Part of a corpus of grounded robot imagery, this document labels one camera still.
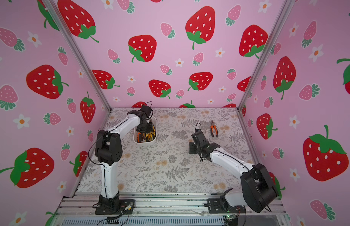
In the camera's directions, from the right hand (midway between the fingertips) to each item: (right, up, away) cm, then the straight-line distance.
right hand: (195, 145), depth 89 cm
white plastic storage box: (-30, +16, +18) cm, 38 cm away
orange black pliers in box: (-39, +4, +10) cm, 41 cm away
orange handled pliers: (+15, +11, +19) cm, 27 cm away
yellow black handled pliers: (-31, +5, +10) cm, 33 cm away
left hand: (-32, +9, +12) cm, 35 cm away
